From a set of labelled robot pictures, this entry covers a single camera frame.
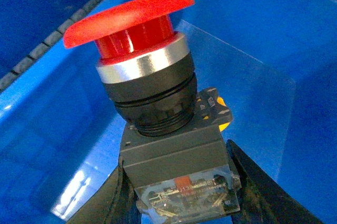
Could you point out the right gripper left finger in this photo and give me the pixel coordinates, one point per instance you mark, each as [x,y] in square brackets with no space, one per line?
[114,202]

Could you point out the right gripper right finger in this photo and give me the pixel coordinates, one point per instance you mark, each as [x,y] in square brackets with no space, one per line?
[261,199]

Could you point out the red button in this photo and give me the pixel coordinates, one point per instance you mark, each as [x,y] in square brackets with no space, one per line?
[172,148]

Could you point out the blue source bin with buttons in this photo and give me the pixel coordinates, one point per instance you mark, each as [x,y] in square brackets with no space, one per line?
[26,23]

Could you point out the blue empty middle bin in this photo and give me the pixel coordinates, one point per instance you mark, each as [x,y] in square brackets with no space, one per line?
[273,62]

